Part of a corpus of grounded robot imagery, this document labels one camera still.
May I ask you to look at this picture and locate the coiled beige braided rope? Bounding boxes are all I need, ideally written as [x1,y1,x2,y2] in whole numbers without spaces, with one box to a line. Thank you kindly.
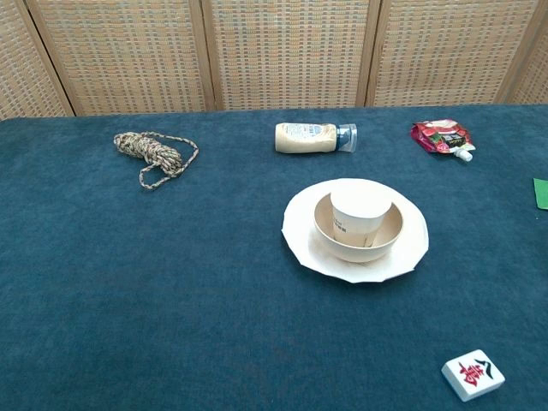
[113,130,200,192]

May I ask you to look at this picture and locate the beige bowl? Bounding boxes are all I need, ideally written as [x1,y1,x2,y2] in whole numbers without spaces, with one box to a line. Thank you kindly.
[313,193,405,265]

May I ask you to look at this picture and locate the white mahjong tile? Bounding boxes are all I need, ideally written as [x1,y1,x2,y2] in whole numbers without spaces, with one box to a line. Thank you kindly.
[440,348,507,403]

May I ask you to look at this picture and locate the white paper cup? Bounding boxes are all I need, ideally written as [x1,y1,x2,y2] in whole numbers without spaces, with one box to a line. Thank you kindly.
[329,177,394,250]

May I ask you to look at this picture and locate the beige mayonnaise squeeze bottle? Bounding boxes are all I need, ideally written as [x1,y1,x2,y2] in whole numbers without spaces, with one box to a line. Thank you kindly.
[274,122,359,155]

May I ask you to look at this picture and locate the blue plush tablecloth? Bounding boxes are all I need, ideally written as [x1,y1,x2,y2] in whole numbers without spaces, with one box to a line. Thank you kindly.
[0,104,548,411]

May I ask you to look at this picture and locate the woven bamboo folding screen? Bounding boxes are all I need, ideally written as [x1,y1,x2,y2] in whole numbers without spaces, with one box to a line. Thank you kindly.
[0,0,548,122]

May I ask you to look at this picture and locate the green card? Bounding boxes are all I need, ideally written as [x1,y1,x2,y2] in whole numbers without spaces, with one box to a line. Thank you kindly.
[532,176,548,211]

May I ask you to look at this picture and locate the white paper plate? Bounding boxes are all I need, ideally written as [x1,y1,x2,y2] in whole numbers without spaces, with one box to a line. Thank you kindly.
[281,177,430,285]

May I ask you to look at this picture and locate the red spouted drink pouch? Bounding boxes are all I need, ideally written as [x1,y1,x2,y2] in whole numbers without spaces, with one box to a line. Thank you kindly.
[410,118,478,164]

